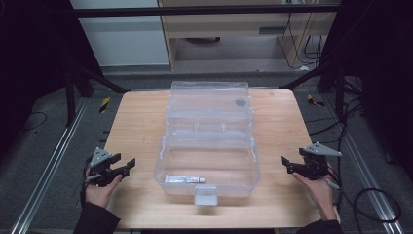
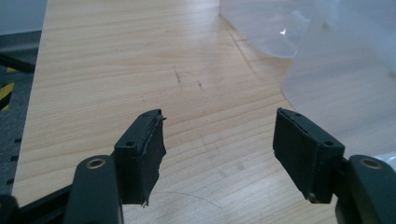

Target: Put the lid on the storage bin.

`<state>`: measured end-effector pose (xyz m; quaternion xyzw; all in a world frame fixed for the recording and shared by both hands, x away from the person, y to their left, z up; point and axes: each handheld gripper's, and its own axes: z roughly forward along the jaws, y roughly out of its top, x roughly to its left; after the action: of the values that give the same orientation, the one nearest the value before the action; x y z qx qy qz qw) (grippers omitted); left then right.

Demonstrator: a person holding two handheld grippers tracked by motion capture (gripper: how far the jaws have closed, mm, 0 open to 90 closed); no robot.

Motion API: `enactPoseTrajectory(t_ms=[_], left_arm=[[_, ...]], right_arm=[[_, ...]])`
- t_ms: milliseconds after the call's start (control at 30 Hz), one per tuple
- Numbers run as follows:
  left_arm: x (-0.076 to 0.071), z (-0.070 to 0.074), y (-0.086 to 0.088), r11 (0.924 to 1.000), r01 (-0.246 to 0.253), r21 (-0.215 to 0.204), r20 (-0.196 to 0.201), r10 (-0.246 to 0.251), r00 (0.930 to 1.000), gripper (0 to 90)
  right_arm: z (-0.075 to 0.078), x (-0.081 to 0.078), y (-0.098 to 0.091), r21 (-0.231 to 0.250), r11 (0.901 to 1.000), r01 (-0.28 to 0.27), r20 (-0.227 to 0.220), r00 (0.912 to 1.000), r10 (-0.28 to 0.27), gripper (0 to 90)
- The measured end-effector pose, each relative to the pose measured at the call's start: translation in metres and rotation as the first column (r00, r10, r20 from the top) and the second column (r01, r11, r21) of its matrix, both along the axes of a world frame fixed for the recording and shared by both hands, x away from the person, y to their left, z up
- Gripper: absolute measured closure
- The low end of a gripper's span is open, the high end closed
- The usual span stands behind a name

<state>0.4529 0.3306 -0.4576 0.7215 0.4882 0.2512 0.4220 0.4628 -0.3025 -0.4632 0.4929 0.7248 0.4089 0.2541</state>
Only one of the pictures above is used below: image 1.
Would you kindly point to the black yellow tape strip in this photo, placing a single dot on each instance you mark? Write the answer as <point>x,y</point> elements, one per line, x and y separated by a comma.
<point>104,104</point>
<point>313,100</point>

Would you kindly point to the clear plastic storage box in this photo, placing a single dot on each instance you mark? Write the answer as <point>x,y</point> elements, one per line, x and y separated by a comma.
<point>207,139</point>

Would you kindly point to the person's left hand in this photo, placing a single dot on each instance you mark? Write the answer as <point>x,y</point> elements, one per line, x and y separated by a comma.
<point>100,192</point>

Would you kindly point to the black metal stand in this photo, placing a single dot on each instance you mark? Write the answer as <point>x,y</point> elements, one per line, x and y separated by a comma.
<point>69,97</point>
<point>339,94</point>

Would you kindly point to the person's right hand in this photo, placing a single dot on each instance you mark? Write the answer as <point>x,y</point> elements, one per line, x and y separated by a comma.
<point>319,195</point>

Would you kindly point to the black horizontal bar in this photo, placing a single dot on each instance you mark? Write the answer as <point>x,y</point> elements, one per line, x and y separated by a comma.
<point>207,10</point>

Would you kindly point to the light wooden desk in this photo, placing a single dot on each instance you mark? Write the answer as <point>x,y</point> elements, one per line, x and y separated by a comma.
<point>233,26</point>

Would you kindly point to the aluminium floor rail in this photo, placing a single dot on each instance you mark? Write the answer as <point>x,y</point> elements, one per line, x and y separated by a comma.
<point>367,172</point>
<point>48,169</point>

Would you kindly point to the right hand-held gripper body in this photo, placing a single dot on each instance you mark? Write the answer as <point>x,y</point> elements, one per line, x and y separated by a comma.
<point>316,162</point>

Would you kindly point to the white cabinet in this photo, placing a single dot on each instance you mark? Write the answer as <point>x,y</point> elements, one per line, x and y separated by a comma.
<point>123,35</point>

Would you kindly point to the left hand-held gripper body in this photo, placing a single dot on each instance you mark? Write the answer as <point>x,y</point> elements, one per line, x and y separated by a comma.
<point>101,170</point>

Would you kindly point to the white ointment tube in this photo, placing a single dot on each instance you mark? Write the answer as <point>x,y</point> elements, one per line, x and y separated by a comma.
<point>184,179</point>

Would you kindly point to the dark curtain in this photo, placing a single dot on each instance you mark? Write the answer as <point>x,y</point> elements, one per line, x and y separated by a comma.
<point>35,65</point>
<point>380,71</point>

